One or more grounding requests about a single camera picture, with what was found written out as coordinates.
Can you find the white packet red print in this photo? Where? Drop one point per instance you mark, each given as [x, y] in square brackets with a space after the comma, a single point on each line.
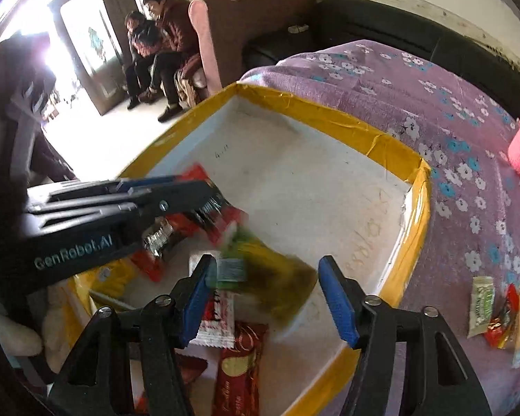
[219, 316]

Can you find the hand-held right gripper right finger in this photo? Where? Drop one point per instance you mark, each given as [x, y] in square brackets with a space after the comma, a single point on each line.
[338, 299]

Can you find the red packet silver ends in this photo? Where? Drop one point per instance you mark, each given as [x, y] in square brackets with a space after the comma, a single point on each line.
[180, 229]

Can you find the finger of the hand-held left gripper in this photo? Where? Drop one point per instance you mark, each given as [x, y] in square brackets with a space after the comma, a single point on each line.
[169, 203]
[147, 184]

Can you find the purple floral blanket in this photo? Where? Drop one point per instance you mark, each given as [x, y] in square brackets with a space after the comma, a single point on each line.
[459, 225]

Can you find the green yellow snack packet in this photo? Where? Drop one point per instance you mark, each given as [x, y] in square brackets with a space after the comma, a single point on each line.
[273, 277]

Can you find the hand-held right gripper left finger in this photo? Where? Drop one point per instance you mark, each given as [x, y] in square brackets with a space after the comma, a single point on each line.
[195, 299]

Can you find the cream packet green label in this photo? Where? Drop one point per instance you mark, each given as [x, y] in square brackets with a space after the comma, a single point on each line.
[481, 307]

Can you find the small red packet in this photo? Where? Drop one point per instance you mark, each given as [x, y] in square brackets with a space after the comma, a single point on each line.
[500, 325]

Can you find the white foam box yellow tape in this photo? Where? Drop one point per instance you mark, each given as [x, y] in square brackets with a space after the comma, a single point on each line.
[307, 173]

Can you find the wooden glass door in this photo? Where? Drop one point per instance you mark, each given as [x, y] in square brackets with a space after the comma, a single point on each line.
[91, 52]

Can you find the black sofa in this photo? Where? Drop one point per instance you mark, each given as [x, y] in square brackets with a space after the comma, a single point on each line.
[394, 26]

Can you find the long red gold packet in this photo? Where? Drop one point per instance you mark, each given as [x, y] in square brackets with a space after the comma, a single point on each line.
[238, 368]

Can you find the brown armchair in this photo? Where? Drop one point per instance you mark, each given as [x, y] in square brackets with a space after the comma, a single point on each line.
[251, 21]

